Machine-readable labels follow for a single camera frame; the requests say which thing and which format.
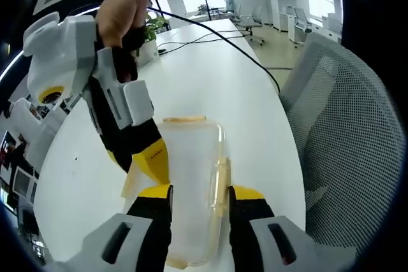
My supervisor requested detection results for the white plant pot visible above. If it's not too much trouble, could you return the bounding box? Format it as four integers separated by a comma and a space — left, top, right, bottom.
138, 39, 159, 68

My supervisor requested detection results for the black cable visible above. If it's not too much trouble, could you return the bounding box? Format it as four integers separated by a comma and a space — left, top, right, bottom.
145, 4, 282, 92

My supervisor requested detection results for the clear container with beige buckles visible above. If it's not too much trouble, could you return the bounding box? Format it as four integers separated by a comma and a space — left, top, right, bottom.
120, 115, 232, 268

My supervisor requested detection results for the person's right hand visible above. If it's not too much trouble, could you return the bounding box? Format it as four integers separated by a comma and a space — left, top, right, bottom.
96, 0, 150, 47

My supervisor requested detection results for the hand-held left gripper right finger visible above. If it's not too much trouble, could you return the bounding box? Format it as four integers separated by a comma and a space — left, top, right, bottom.
228, 185, 356, 272

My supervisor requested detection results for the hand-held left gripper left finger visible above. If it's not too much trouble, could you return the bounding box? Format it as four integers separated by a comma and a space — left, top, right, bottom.
47, 184, 175, 272

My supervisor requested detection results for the green potted plant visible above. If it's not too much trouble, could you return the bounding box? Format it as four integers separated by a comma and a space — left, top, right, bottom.
136, 10, 170, 59

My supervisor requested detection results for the grey mesh office chair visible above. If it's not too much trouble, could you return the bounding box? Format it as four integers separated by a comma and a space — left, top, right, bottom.
278, 32, 406, 272

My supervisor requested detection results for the white office chair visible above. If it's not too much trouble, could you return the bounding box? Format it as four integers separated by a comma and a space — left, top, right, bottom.
235, 5, 266, 46
292, 6, 316, 44

